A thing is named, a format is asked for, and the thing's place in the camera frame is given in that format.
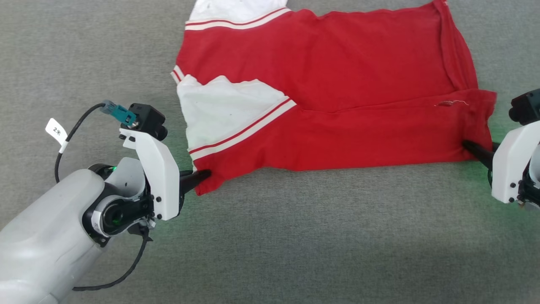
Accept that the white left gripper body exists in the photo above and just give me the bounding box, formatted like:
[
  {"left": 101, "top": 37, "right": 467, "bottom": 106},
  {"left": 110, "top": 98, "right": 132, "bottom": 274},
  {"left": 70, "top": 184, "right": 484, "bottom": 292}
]
[{"left": 119, "top": 128, "right": 185, "bottom": 222}]

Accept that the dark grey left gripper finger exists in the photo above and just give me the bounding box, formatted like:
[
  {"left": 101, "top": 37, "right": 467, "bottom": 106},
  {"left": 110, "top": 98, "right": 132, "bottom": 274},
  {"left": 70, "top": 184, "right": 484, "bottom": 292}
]
[{"left": 180, "top": 169, "right": 212, "bottom": 196}]

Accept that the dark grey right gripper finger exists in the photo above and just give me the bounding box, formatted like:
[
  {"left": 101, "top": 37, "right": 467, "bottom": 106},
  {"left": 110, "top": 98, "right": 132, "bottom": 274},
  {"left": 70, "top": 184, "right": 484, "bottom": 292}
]
[{"left": 462, "top": 140, "right": 495, "bottom": 170}]

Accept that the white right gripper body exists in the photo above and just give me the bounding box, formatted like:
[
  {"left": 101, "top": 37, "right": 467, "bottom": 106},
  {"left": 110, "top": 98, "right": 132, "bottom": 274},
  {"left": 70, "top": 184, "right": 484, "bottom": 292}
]
[{"left": 491, "top": 120, "right": 540, "bottom": 204}]

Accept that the red and white garment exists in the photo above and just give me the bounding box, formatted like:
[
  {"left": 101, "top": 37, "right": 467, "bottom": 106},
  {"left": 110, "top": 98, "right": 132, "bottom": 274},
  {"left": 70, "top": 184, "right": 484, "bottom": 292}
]
[{"left": 170, "top": 0, "right": 498, "bottom": 196}]

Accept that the black cable with teal plug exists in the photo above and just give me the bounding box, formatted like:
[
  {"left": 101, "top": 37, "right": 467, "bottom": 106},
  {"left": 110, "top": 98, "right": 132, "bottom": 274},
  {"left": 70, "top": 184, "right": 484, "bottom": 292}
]
[{"left": 54, "top": 100, "right": 138, "bottom": 183}]

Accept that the white cable label tag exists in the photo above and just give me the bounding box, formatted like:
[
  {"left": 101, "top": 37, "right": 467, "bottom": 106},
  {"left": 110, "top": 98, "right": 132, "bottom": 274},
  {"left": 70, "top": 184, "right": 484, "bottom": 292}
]
[{"left": 45, "top": 118, "right": 68, "bottom": 154}]

